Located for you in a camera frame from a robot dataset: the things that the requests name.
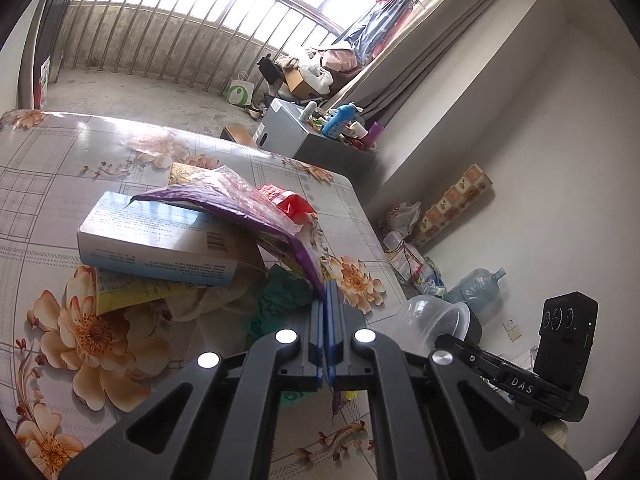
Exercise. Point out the large water jug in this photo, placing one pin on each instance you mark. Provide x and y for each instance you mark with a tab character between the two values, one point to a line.
472	287

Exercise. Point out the beige curtain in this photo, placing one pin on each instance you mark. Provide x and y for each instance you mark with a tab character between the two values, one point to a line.
440	25

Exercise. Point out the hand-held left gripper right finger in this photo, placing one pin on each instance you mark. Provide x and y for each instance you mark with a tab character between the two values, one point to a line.
334	335

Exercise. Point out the red plastic bag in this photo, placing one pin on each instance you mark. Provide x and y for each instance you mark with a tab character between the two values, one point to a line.
292	205

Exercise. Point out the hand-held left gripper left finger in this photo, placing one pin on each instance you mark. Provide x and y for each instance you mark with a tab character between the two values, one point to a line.
318	340

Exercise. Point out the clear plastic cup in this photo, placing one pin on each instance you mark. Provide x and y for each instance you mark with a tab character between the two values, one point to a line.
430	320

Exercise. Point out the blue hanging garment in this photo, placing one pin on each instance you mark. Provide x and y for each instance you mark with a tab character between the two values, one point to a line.
375	25

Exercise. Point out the person's right forearm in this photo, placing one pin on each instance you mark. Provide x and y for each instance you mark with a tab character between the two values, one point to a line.
555	432

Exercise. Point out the brown cardboard box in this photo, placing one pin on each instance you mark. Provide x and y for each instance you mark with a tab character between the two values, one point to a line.
299	82

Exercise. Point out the wall socket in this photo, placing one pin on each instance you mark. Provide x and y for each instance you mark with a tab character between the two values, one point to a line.
512	329

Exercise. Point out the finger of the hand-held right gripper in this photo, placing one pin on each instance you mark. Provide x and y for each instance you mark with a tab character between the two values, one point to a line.
470	354

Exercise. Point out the patterned long box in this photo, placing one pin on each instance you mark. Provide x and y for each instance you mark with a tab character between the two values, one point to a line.
452	205

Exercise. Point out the white paper tissue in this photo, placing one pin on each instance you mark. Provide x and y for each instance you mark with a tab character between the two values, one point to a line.
215	302

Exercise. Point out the floral tablecloth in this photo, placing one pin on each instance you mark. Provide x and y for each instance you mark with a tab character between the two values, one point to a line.
50	185

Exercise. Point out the small white bottle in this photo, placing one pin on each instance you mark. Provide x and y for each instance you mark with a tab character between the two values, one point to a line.
308	111

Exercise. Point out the purple plastic wrapper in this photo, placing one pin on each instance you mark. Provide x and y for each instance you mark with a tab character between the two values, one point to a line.
220	200

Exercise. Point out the flat brown box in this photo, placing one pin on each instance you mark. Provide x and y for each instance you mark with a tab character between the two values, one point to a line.
235	134

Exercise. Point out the purple container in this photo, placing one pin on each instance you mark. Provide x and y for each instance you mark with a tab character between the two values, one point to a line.
375	134

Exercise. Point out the clear patterned plastic bag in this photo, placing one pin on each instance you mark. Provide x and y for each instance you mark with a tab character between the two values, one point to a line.
250	192

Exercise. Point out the light blue cardboard box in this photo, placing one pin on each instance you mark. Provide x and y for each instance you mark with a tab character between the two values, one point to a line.
150	240

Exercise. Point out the green plastic bag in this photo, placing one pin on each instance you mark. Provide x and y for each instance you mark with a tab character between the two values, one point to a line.
285	295

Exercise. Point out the grey cabinet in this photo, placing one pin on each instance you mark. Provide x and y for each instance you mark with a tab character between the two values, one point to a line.
295	132

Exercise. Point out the black cabinet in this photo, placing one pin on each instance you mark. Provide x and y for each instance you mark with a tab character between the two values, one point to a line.
52	35

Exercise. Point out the white and green paper bag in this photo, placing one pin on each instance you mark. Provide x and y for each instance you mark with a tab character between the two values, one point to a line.
241	91

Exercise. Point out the white plastic bag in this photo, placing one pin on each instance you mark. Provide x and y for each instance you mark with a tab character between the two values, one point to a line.
402	217

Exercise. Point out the yellow snack packet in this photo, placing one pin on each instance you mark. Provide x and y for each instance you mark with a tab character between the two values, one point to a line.
135	290

